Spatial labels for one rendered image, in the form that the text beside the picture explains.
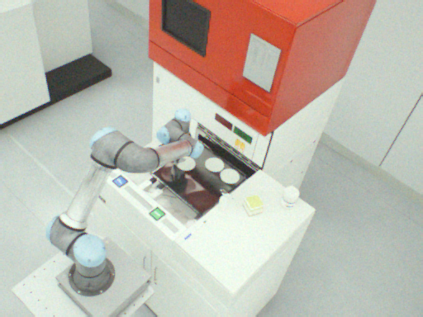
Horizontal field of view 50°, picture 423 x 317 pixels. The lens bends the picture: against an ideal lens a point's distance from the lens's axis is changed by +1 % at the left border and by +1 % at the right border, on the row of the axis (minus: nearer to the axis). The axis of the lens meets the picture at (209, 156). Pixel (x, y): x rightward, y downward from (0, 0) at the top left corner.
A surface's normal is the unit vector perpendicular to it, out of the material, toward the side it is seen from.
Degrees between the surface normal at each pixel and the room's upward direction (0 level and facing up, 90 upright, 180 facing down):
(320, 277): 0
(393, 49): 90
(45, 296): 0
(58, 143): 0
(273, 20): 90
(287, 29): 90
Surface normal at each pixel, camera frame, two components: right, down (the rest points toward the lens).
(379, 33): -0.67, 0.49
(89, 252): 0.25, -0.59
